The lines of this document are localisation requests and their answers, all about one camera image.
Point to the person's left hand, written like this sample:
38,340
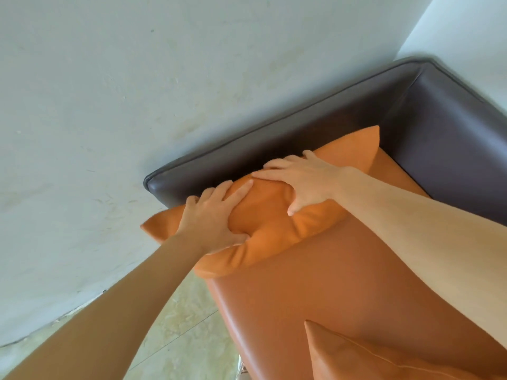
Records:
208,223

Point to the person's right hand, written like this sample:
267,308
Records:
313,180

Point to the person's left little finger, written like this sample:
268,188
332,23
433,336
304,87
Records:
191,201

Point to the person's left thumb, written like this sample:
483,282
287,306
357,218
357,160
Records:
241,238

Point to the person's left middle finger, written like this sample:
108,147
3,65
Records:
221,190

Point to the person's right middle finger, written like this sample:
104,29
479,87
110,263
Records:
278,163

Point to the person's right thumb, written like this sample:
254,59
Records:
295,204

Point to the person's right little finger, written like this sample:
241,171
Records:
309,154

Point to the orange leather pillow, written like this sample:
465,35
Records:
265,221
356,360

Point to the person's left forearm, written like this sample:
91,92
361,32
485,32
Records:
107,316

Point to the person's right forearm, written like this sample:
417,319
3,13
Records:
431,241

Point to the orange leather seat cushion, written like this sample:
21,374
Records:
340,280

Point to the metal sofa leg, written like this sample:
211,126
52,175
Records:
242,371

